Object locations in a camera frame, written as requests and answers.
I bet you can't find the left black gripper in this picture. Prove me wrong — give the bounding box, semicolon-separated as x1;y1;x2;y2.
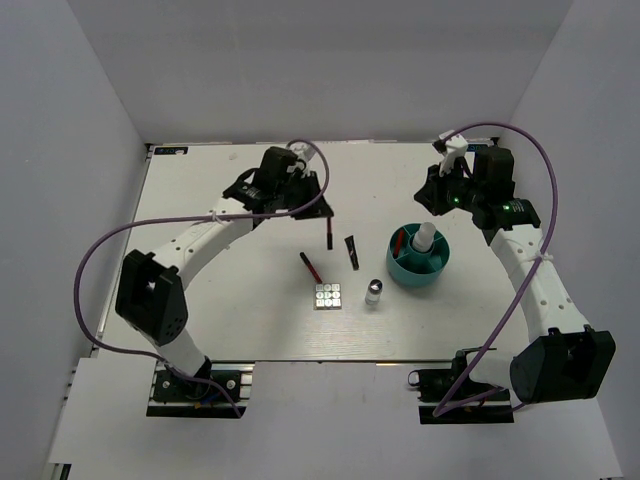
276;171;335;221

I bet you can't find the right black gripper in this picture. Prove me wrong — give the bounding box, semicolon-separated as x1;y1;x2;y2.
413;159;484;217

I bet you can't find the red lip gloss black cap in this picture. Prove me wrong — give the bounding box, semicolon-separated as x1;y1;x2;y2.
326;217;333;251

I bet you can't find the white lotion bottle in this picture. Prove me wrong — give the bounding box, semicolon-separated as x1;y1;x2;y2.
411;222;437;253

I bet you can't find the black squeeze tube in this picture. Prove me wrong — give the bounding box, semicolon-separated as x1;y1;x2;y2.
344;235;360;271

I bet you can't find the red lip gloss tube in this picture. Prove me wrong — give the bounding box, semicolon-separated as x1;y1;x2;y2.
392;229;405;259

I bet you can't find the clear eyeshadow palette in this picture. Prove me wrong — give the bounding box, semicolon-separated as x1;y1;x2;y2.
313;283;343;311

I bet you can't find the clear bottle black cap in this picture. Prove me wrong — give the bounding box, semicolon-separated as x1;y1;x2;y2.
364;279;383;306

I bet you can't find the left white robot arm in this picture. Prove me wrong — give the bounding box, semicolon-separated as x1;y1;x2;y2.
115;140;334;399

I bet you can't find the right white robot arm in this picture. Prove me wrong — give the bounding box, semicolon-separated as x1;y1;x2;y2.
414;142;616;404

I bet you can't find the teal round organizer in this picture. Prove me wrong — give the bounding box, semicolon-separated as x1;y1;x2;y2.
386;223;450;288

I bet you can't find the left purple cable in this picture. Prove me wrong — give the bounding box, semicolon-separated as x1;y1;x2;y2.
73;138;331;419

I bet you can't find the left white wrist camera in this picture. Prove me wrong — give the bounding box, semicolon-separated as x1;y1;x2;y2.
287;142;315;177

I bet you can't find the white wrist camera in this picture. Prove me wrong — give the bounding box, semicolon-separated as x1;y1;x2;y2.
432;130;468;177
287;142;315;177

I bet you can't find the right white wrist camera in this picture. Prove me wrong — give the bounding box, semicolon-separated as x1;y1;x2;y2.
432;130;468;177

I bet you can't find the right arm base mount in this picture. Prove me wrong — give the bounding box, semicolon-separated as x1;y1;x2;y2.
408;349;516;426

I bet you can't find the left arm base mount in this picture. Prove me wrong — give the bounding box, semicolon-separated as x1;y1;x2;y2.
146;363;254;419

